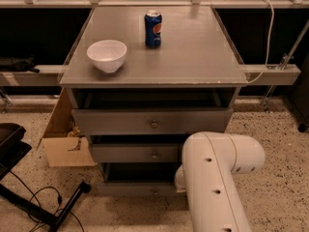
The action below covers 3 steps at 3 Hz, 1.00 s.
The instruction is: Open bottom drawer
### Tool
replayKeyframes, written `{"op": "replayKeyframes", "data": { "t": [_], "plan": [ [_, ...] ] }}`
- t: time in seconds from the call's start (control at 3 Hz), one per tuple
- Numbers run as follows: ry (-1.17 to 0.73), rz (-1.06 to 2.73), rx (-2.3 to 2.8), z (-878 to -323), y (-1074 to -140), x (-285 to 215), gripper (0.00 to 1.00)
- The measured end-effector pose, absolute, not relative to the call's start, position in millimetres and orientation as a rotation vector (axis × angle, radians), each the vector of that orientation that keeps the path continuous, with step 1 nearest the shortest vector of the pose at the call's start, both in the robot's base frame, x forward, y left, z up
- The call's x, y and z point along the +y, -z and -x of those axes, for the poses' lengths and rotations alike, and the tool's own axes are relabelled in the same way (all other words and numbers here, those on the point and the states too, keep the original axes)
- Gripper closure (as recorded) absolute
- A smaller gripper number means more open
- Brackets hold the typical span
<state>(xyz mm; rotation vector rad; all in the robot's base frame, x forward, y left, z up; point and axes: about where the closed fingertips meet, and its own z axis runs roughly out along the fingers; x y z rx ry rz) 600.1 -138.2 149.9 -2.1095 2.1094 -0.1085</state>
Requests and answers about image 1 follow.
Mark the white bowl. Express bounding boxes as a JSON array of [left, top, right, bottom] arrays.
[[87, 40, 127, 73]]

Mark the white cable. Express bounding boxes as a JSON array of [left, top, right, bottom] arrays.
[[246, 0, 275, 85]]

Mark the grey bottom drawer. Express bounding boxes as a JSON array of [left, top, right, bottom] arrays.
[[97, 162, 179, 196]]

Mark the black object on rail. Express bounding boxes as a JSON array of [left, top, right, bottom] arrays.
[[0, 57, 40, 73]]

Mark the grey drawer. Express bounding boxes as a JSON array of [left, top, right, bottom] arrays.
[[90, 144, 181, 163], [97, 162, 179, 196], [71, 108, 233, 135]]

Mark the grey top drawer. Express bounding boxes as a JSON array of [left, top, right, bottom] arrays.
[[71, 108, 233, 135]]

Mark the black floor cable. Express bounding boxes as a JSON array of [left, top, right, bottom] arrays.
[[9, 170, 85, 232]]

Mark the grey middle drawer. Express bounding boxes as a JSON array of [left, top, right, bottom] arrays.
[[90, 144, 181, 163]]

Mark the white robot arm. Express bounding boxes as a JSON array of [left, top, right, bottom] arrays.
[[175, 131, 266, 232]]

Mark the cardboard box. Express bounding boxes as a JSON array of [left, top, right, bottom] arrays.
[[42, 89, 96, 167]]

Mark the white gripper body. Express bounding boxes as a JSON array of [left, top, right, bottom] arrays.
[[174, 166, 186, 193]]

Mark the grey drawer cabinet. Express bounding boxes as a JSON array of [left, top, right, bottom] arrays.
[[61, 6, 246, 186]]

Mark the blue pepsi can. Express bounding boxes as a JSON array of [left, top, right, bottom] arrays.
[[144, 10, 162, 47]]

